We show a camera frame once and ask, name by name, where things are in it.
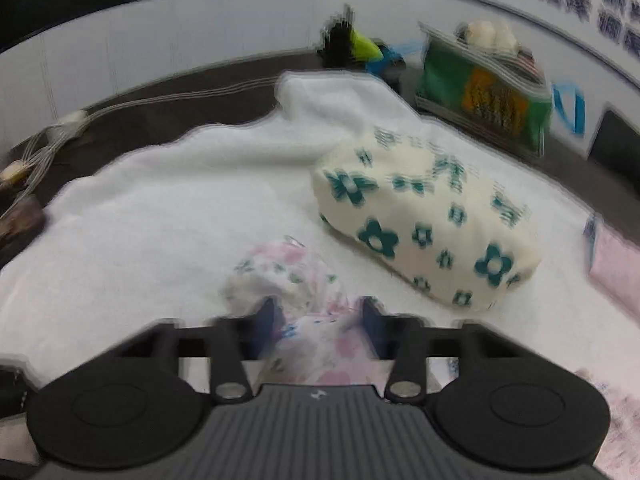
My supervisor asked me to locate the white blanket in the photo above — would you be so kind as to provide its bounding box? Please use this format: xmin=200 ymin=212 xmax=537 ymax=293
xmin=0 ymin=71 xmax=640 ymax=461

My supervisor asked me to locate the cream plush toy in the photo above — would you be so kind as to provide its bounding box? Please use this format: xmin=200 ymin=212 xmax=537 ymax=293
xmin=454 ymin=20 xmax=521 ymax=56

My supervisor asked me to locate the dark brown object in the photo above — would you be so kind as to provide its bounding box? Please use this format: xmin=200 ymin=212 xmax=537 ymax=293
xmin=0 ymin=195 xmax=47 ymax=253

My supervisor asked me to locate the blue object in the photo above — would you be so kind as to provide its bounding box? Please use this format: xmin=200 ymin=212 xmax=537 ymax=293
xmin=366 ymin=40 xmax=420 ymax=78

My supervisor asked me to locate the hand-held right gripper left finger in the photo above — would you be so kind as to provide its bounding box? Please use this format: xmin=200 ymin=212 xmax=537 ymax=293
xmin=102 ymin=296 xmax=276 ymax=403

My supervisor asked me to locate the pink floral garment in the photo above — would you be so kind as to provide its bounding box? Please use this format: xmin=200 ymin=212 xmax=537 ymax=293
xmin=220 ymin=235 xmax=451 ymax=397

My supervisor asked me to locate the black and yellow-green object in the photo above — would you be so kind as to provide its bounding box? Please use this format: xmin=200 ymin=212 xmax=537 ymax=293
xmin=318 ymin=4 xmax=385 ymax=68

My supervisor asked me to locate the pink folded cloth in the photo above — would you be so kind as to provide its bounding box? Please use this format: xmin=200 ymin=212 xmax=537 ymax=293
xmin=583 ymin=214 xmax=640 ymax=317

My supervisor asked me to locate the white cable bundle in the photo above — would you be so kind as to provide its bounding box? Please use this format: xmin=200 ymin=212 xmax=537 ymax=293
xmin=0 ymin=77 xmax=279 ymax=221

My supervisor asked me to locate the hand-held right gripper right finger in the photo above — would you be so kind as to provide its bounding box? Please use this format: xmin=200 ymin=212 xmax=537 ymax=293
xmin=361 ymin=296 xmax=523 ymax=405

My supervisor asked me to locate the cream teal flower folded cloth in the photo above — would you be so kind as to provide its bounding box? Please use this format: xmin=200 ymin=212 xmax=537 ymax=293
xmin=310 ymin=126 xmax=543 ymax=312

